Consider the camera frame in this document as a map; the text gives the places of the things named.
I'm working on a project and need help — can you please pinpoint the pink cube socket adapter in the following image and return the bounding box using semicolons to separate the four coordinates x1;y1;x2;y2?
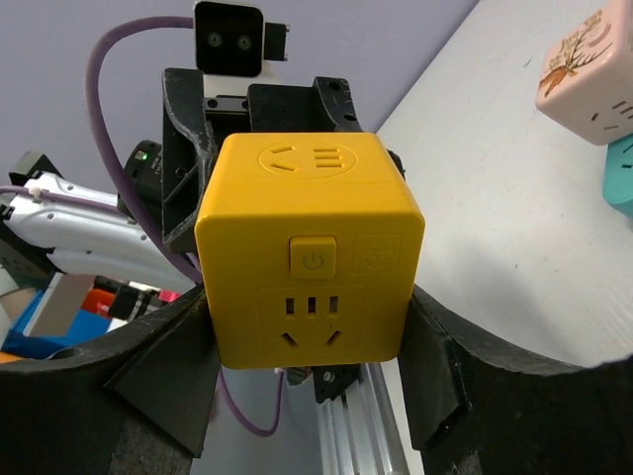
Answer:
535;1;632;145

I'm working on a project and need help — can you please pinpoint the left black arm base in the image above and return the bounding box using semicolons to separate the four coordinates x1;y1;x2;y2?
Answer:
285;364;360;404

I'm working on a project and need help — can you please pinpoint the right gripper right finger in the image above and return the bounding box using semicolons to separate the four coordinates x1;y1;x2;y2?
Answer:
398;289;632;474

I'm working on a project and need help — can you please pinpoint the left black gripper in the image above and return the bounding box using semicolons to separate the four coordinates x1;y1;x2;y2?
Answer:
133;68;406;252

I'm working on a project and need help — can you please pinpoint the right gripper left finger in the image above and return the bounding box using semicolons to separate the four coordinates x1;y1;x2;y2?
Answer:
1;286;220;474

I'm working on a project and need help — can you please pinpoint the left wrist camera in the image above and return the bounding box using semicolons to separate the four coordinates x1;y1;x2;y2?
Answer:
193;1;290;108

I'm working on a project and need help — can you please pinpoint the yellow cube socket adapter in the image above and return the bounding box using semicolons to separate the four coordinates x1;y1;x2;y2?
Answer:
195;132;425;369

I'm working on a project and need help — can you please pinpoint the aluminium front rail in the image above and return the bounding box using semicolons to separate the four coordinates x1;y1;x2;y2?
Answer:
316;364;409;475

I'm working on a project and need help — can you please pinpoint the teal triangular power strip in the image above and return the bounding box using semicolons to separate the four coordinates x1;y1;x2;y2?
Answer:
602;135;633;219

